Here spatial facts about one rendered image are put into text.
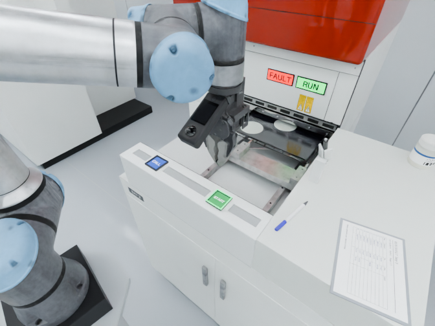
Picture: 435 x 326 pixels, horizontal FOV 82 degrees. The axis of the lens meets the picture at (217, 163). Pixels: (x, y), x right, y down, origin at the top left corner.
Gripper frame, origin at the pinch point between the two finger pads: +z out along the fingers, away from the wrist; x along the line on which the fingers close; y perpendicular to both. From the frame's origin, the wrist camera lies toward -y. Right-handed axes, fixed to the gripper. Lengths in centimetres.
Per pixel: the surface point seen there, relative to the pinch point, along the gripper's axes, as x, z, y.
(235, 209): -5.5, 15.1, 1.0
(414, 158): -41, 11, 50
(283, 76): 11, 0, 58
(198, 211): 3.9, 18.2, -4.0
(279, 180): -7.5, 23.4, 27.1
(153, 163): 26.5, 14.2, 0.0
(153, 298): 35, 111, -14
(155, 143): 144, 111, 86
